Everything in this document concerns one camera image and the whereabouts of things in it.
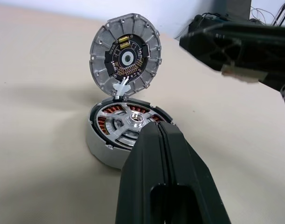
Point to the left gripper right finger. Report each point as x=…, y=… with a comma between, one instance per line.
x=193, y=177

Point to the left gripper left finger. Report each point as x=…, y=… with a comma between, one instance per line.
x=137, y=177

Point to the black rotor silver spokes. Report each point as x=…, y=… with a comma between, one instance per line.
x=119, y=133

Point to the motor stator housing copper windings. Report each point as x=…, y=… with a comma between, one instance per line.
x=95, y=144

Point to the silver motor cover circuit board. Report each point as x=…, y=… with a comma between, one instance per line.
x=102, y=46

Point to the large black bag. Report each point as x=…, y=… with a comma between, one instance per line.
x=203, y=23

